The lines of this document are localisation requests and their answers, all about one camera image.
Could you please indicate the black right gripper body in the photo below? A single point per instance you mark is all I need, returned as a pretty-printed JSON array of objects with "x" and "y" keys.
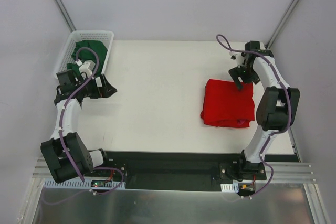
[{"x": 242, "y": 73}]

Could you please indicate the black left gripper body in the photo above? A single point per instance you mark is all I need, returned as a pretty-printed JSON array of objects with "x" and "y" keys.
[{"x": 101, "y": 86}]

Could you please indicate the red t shirt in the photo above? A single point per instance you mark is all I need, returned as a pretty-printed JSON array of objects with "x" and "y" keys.
[{"x": 224, "y": 104}]

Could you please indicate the pink t shirt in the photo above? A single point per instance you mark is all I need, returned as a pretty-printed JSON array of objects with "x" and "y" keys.
[{"x": 242, "y": 121}]

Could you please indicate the white plastic basket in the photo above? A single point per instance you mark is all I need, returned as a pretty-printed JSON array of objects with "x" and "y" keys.
[{"x": 104, "y": 36}]

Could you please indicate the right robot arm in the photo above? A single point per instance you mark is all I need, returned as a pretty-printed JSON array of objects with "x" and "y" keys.
[{"x": 275, "y": 113}]

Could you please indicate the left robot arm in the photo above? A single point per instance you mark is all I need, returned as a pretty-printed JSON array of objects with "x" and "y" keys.
[{"x": 65, "y": 153}]

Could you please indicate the green t shirt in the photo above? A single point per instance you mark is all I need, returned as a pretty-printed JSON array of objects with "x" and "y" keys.
[{"x": 97, "y": 46}]

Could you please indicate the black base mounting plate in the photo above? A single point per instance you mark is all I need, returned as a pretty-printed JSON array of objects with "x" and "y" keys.
[{"x": 179, "y": 171}]

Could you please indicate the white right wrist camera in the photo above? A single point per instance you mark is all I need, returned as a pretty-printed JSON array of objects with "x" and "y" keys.
[{"x": 235, "y": 55}]

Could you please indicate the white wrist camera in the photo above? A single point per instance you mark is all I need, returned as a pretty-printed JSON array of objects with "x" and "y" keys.
[
  {"x": 235, "y": 55},
  {"x": 86, "y": 68}
]

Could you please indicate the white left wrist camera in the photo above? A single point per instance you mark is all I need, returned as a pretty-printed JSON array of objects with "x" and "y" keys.
[{"x": 86, "y": 68}]

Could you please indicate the left white cable duct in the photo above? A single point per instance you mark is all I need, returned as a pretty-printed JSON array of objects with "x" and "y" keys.
[{"x": 87, "y": 184}]

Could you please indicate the white cable duct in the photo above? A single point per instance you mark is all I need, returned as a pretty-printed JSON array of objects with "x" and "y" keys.
[
  {"x": 87, "y": 184},
  {"x": 230, "y": 188}
]

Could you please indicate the right aluminium frame post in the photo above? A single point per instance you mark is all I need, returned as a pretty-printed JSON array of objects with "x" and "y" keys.
[{"x": 282, "y": 22}]

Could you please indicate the aluminium frame post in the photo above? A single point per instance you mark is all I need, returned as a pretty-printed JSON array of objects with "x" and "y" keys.
[
  {"x": 282, "y": 22},
  {"x": 65, "y": 15}
]

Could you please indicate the aluminium front rail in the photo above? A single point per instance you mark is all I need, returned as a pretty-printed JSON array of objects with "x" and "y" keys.
[{"x": 279, "y": 169}]

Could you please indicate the right white cable duct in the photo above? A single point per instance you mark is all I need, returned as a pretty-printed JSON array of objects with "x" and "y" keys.
[{"x": 230, "y": 188}]

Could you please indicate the left aluminium frame post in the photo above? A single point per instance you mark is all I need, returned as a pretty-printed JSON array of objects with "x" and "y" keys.
[{"x": 65, "y": 15}]

